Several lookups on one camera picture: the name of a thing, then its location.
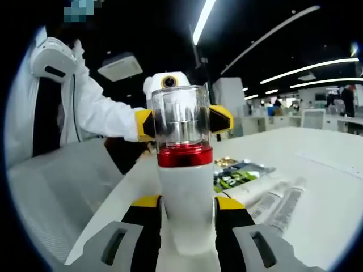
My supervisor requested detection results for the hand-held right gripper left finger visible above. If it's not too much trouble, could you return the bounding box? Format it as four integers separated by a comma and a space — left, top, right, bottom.
65, 194, 164, 272

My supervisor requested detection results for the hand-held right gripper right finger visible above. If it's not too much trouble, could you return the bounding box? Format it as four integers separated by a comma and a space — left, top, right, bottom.
214, 196, 327, 272

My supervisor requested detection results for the gold foil skincare sachet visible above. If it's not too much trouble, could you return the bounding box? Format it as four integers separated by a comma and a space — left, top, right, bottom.
214, 157, 239, 168

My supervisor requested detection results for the small white skincare bottle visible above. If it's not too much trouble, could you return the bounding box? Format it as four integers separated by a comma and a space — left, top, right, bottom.
249, 190, 287, 220
269, 186, 304, 229

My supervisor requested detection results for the green black skincare pouch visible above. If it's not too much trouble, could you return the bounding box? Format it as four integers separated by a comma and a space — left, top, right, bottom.
212, 161, 276, 194

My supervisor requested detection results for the red collar skincare bottle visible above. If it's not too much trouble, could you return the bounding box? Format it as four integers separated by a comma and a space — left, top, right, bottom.
151, 84, 219, 272

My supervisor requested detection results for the white ceiling air conditioner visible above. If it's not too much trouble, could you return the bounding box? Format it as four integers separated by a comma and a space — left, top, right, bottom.
98, 52, 142, 83

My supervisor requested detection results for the long white ceiling light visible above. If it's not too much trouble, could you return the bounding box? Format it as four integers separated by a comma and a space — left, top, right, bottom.
290, 78, 363, 89
260, 58, 360, 84
192, 0, 218, 46

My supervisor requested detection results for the white mesh office chair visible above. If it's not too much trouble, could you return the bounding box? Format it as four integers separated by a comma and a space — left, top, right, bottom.
302, 109, 326, 130

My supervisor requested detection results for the curved ceiling light track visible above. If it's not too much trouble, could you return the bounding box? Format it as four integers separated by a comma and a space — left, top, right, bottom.
221, 5, 321, 75

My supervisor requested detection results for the grey mesh office chair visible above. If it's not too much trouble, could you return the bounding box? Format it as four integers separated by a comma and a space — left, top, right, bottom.
7, 138, 125, 264

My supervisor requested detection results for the white chest-worn device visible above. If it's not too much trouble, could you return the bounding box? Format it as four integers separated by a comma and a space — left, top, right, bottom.
29, 36, 79, 84

